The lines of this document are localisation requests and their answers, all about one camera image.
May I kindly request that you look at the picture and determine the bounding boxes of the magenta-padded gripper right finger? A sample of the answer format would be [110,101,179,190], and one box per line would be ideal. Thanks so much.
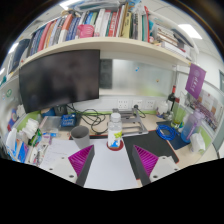
[131,144,181,187]

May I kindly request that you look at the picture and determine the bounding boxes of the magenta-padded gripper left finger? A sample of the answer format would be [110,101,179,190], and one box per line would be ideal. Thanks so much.
[46,144,96,187]

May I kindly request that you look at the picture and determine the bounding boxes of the clear plastic drink bottle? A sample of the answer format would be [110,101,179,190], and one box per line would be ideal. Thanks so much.
[107,112,124,149]

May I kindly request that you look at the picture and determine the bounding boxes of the translucent purple water bottle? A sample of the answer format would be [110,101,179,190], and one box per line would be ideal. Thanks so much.
[180,109,205,144]

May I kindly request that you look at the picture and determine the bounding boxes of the white paper sheet with writing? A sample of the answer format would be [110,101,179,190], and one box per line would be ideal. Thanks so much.
[39,138,84,168]

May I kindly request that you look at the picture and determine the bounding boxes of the dark blue mat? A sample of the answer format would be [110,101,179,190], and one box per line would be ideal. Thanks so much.
[156,119,193,151]

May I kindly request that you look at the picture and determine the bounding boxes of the grey cup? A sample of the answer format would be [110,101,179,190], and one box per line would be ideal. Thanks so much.
[70,125,92,150]

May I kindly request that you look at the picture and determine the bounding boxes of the white tissue pack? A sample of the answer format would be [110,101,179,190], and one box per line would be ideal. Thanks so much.
[189,132,207,154]

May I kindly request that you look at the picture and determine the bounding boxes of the blue tissue box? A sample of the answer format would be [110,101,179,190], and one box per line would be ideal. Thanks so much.
[5,128,31,164]

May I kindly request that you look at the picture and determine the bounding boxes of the clear plastic box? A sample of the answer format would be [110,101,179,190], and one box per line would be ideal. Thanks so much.
[39,115,63,134]

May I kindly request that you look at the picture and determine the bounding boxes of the small blue electronics box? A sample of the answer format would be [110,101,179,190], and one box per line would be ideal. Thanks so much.
[60,113,78,128]

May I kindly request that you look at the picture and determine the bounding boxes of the plain white paper sheet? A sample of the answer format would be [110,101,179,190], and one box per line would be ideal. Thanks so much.
[83,138,139,191]

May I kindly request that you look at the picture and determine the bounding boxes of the pile of white cloths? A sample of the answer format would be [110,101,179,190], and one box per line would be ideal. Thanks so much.
[21,118,40,139]

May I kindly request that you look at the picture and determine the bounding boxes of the green translucent cup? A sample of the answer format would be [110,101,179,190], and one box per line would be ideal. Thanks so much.
[171,104,188,129]

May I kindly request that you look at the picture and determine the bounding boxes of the grey metal laptop stand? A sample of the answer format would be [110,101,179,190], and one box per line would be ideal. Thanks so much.
[111,107,149,137]

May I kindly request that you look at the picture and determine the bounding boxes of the white jug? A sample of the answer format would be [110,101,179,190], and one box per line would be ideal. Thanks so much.
[156,99,170,117]

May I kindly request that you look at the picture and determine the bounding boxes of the dark wine bottle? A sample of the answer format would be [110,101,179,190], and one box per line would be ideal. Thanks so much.
[167,85,177,104]

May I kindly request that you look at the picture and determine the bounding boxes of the black computer monitor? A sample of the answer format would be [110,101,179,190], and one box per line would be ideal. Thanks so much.
[18,49,102,116]

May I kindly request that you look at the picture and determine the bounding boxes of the purple hanging banner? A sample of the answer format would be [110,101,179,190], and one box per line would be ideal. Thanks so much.
[184,63,207,100]

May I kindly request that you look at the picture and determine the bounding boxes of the wooden shelf with books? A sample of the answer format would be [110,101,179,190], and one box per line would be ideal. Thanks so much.
[6,0,201,73]

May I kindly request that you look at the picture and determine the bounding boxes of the coiled blue cable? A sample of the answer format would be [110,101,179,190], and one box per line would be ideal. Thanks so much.
[155,123,178,142]

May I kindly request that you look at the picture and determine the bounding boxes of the black cables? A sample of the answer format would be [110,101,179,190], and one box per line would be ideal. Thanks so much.
[66,103,111,136]

